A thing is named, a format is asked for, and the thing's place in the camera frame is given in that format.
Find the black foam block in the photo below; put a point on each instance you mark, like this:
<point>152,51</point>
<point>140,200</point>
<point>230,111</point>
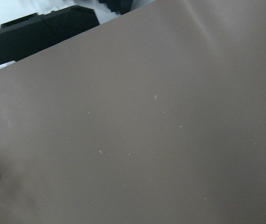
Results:
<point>30,26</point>

